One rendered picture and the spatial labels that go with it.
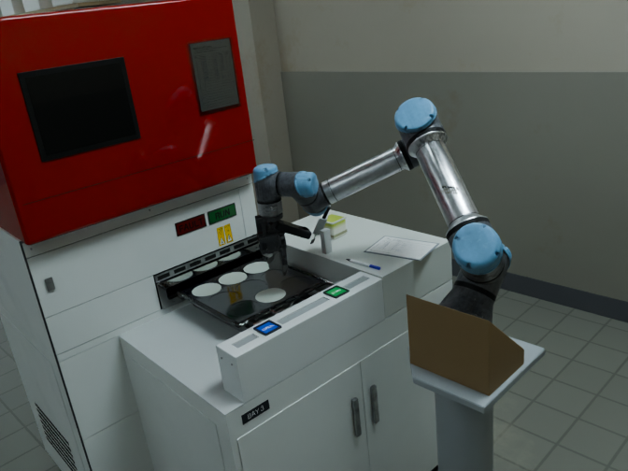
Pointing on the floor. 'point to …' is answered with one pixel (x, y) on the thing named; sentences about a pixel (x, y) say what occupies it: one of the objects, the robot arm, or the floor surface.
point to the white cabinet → (301, 413)
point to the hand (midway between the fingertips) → (286, 271)
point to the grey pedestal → (468, 415)
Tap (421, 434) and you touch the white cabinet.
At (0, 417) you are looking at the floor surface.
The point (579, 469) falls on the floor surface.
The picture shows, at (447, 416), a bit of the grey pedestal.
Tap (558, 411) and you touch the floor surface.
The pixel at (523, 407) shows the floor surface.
